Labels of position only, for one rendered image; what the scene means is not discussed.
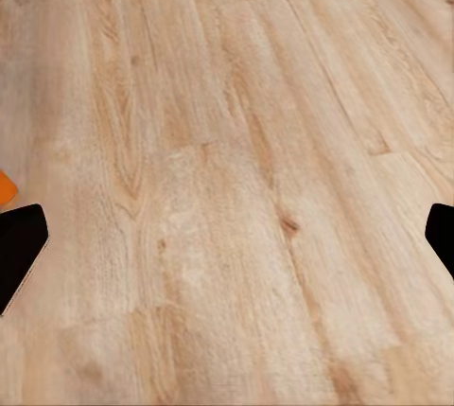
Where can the can of soda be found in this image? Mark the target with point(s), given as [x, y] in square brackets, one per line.
[8, 190]

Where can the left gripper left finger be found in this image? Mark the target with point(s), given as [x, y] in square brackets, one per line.
[23, 233]

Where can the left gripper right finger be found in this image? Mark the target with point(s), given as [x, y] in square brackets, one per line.
[440, 233]

